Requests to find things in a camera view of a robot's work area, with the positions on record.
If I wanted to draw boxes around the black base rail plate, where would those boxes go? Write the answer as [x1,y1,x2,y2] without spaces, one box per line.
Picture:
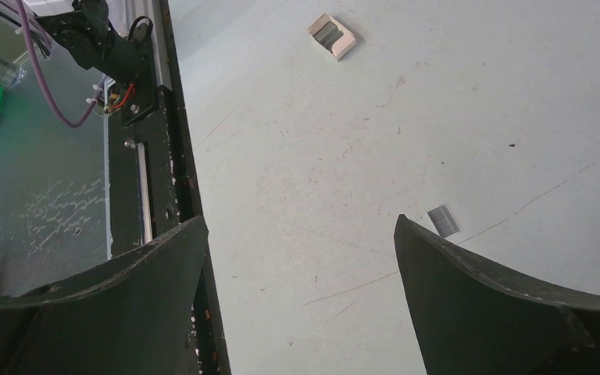
[108,85,231,374]

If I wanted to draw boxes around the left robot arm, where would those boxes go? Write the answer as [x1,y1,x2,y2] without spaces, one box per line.
[34,1,159,127]

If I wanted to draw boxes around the open staple box tray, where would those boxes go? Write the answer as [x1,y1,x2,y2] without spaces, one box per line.
[307,13,357,61]

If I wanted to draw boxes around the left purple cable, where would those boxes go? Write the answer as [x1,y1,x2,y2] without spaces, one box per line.
[0,0,105,130]

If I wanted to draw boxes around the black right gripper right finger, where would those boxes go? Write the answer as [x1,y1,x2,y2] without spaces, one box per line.
[394,216,600,374]

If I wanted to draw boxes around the silver staple strip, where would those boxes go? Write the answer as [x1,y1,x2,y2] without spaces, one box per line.
[427,205,459,238]

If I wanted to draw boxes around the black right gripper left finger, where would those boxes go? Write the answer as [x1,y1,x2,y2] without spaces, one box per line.
[0,216,209,374]

